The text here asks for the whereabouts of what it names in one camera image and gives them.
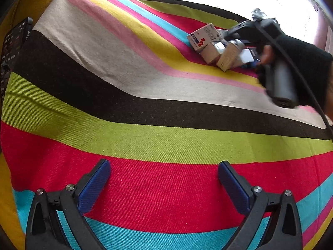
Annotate silver white small box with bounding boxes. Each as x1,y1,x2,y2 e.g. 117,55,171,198
200,42,225,64

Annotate white barcode box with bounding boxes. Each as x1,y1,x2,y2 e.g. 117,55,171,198
216,39,245,72

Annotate dark blue box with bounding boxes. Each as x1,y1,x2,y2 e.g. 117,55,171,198
246,47,260,69

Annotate striped colourful tablecloth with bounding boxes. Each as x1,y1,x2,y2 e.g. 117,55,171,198
1,0,332,249

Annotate black cable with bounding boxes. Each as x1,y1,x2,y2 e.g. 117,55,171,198
253,20,333,142

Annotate black remote control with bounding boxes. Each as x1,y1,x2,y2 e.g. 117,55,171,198
1,17,33,103

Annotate long white box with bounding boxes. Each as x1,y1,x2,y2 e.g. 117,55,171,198
232,49,255,68

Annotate right hand black glove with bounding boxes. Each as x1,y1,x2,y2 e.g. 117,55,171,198
257,34,332,121

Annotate white red-dots medicine box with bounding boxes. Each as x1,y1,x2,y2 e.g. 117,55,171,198
186,23,222,53

